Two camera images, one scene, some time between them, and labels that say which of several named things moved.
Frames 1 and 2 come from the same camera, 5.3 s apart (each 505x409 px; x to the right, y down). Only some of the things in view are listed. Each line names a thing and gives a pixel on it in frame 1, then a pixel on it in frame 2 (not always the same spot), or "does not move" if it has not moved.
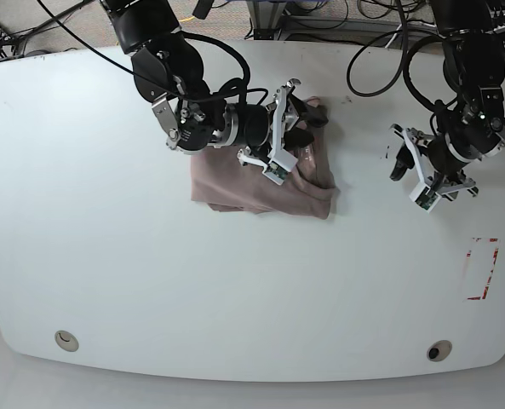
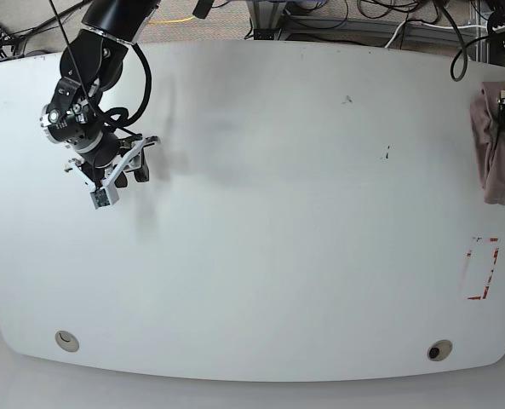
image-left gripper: (259, 130) → (104, 154)
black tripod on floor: (8, 44) does not move
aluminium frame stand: (266, 18) does not move
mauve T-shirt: (308, 190) → (501, 145)
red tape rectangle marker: (468, 255) does not move
